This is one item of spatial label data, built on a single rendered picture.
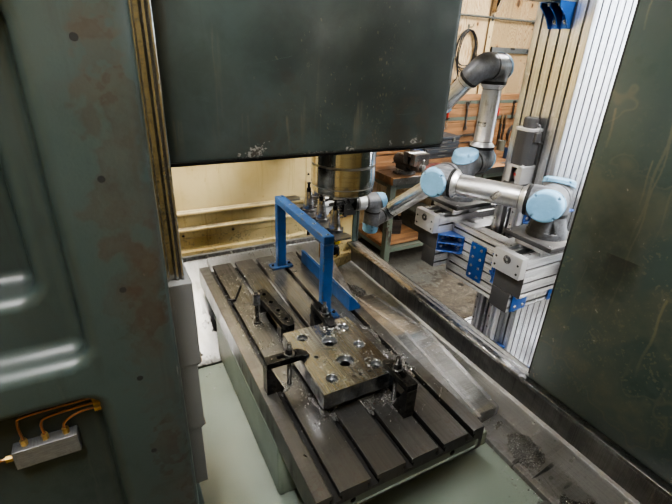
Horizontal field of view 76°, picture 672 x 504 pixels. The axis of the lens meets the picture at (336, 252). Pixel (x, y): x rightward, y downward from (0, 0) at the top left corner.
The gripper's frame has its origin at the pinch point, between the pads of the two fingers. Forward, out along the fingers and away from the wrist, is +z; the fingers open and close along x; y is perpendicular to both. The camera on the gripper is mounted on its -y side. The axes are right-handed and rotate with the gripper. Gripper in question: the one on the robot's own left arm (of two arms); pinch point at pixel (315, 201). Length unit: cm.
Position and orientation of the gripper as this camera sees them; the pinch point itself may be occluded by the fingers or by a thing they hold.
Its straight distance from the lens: 185.8
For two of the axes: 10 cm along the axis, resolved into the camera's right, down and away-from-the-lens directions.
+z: -8.8, 1.4, -4.5
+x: -4.6, -3.9, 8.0
